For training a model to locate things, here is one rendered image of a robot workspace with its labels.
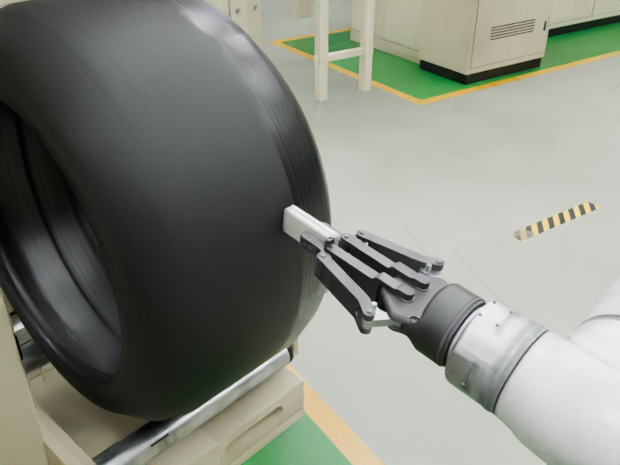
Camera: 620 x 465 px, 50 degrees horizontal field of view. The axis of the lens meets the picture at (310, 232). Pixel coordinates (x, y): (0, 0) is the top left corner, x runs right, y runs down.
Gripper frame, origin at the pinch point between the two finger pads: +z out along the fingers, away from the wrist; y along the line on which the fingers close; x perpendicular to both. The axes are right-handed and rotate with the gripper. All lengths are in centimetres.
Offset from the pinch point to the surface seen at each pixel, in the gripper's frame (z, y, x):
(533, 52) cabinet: 173, -469, 137
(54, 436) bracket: 17.3, 24.0, 31.8
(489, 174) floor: 94, -268, 140
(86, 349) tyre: 33, 11, 37
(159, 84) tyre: 15.8, 7.8, -13.0
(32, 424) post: 18.1, 26.0, 28.4
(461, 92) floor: 181, -380, 153
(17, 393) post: 19.0, 26.7, 22.8
